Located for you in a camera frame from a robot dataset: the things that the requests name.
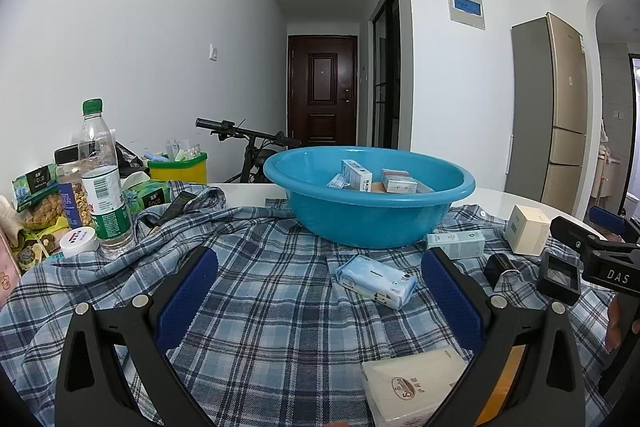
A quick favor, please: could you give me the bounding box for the cream square carton box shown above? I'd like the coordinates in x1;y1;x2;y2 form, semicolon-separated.
503;204;551;257

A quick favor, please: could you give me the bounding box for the gold grey refrigerator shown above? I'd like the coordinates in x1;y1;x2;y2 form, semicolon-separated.
503;12;589;210

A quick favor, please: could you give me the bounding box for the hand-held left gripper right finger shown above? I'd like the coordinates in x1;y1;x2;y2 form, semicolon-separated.
422;247;587;427

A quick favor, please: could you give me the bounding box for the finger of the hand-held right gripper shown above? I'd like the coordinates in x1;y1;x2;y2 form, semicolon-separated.
550;215;610;258
588;205;640;249

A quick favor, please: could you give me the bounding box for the small black silver bottle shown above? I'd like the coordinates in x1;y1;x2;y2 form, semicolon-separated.
483;251;522;293

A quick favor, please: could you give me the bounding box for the blue plastic basin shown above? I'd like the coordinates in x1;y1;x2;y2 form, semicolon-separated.
262;146;477;249

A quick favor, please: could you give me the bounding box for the dark brown entrance door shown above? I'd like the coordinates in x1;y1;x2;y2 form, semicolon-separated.
287;35;359;147

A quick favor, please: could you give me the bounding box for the pink soft item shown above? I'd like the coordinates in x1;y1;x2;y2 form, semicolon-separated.
0;227;22;294

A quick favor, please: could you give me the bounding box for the clear green-capped water bottle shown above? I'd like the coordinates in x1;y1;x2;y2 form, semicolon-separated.
79;99;137;261

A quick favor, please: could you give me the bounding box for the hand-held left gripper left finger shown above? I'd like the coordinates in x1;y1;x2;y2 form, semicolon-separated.
54;246;221;427

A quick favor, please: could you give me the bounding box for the plaid blue tablecloth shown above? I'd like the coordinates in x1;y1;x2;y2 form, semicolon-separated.
0;186;640;427

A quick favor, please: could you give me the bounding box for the yellow green plastic container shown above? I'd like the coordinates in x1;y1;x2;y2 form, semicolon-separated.
146;151;209;186

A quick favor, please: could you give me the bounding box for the white round tin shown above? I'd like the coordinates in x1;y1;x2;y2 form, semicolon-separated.
59;226;99;259

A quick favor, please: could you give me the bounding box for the clear jar of nuts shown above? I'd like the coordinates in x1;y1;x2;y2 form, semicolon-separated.
53;145;97;231

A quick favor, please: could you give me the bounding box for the red white medicine box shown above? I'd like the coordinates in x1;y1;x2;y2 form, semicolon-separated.
381;168;419;194

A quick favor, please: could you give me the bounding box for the cream tissue pack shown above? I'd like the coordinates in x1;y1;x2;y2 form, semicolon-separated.
361;345;471;427

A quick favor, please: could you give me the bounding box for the black plastic bag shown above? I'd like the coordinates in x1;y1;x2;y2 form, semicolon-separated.
114;141;147;178

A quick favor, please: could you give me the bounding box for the dark flat object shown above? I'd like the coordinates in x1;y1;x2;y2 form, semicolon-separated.
149;190;199;229

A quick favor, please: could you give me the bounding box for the clear bag of snacks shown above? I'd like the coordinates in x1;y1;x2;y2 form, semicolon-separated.
19;196;67;234

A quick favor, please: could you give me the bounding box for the black bicycle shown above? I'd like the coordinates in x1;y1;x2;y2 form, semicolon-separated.
195;117;301;184

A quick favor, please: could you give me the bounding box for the black square frame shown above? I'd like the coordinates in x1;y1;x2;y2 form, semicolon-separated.
537;251;584;306

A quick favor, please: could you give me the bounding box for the white blue medicine box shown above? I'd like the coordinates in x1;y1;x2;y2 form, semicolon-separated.
341;159;374;193

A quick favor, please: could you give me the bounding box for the light blue wet wipes pack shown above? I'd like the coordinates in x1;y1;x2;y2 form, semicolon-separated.
335;254;419;311

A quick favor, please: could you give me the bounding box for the person's right hand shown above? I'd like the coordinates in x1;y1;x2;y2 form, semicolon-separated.
606;293;640;354

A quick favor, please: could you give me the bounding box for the green tissue pack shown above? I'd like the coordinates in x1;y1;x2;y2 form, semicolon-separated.
121;179;174;221
12;164;64;213

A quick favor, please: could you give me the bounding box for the black framed glass door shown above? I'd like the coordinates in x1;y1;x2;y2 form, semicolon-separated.
372;0;401;150

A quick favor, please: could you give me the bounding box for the pale teal carton box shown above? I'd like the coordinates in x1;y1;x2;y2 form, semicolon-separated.
426;230;486;261

